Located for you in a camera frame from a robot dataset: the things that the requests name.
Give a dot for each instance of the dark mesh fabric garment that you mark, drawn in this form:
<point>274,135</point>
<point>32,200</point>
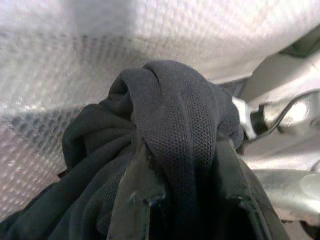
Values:
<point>175,130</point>

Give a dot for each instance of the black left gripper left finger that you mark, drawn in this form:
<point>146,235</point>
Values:
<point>140,190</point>

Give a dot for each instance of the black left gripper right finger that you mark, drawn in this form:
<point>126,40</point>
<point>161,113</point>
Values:
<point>246,190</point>

